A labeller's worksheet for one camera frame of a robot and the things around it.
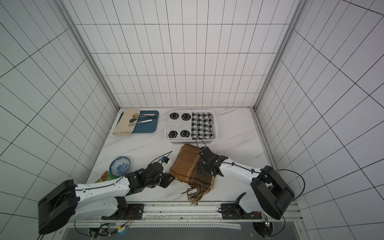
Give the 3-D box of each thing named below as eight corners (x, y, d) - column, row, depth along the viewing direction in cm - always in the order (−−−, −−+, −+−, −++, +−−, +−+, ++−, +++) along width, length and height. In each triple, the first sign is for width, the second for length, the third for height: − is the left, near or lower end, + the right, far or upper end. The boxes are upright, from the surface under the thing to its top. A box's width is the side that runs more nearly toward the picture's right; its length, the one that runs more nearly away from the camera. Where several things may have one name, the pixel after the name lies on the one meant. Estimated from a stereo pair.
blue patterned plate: (110, 177, 86) (106, 174, 83) (116, 160, 93) (113, 156, 90) (128, 177, 86) (125, 174, 83) (133, 160, 93) (131, 156, 90)
